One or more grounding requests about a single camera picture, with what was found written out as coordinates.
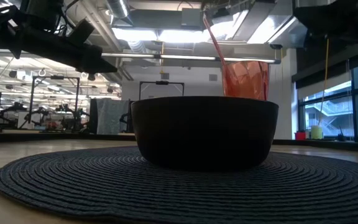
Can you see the black desk gadget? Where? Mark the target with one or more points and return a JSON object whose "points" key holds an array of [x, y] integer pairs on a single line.
{"points": [[340, 137]]}

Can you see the black bowl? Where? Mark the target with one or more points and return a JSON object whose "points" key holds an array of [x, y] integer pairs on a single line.
{"points": [[204, 133]]}

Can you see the yellow-green cylinder roll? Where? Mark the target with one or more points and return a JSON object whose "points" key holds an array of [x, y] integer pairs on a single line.
{"points": [[316, 132]]}

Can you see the grey fabric covered panel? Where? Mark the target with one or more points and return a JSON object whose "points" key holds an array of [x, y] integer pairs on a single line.
{"points": [[110, 115]]}

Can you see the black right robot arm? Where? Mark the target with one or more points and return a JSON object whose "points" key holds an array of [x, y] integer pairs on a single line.
{"points": [[346, 15]]}

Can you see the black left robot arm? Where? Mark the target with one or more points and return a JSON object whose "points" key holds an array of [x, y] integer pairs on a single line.
{"points": [[39, 15]]}

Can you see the red container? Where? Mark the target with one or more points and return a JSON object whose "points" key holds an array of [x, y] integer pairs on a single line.
{"points": [[300, 136]]}

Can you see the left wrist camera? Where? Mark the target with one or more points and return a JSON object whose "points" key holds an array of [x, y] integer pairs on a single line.
{"points": [[81, 31]]}

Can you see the dark round woven placemat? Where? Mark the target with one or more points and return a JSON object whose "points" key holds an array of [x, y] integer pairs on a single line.
{"points": [[179, 193]]}

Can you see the long ceiling light bar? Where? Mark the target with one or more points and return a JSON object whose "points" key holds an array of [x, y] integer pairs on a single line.
{"points": [[182, 57]]}

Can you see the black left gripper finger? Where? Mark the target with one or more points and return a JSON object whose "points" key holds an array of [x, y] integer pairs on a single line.
{"points": [[98, 67], [92, 53]]}

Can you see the silver ceiling air duct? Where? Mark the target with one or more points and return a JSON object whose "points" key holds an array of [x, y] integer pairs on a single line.
{"points": [[118, 7]]}

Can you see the black background rig frame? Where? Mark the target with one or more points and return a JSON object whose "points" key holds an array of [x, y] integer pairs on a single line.
{"points": [[77, 93], [162, 82]]}

